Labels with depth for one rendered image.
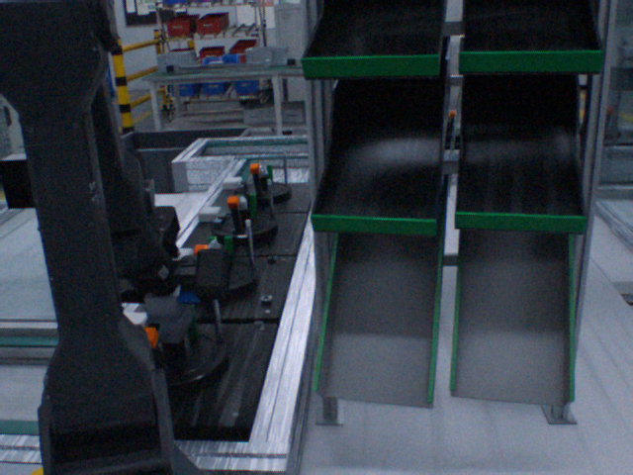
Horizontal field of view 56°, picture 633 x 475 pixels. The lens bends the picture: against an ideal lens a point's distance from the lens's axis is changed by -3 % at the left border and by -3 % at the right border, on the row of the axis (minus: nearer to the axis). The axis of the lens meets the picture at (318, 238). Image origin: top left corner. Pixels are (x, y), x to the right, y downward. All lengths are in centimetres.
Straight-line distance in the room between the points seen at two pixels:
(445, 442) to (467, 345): 18
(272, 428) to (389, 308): 20
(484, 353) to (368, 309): 15
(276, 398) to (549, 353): 34
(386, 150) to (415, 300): 18
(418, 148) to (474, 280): 17
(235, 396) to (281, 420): 7
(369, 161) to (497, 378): 29
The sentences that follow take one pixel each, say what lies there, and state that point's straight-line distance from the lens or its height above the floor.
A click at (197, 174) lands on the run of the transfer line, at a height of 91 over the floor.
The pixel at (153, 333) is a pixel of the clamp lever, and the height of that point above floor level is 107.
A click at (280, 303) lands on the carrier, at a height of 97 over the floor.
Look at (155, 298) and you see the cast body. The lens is 79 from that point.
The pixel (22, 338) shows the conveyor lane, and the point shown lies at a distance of 108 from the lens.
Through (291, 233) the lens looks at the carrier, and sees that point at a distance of 127.
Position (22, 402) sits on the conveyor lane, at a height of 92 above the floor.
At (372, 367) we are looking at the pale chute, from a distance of 73.
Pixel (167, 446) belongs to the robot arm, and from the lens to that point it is 44.
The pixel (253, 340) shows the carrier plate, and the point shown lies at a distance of 89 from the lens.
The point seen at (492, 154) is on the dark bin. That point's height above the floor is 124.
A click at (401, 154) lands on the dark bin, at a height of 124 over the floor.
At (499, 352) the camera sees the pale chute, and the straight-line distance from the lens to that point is 75.
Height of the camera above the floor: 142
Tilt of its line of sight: 22 degrees down
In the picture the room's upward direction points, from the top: 3 degrees counter-clockwise
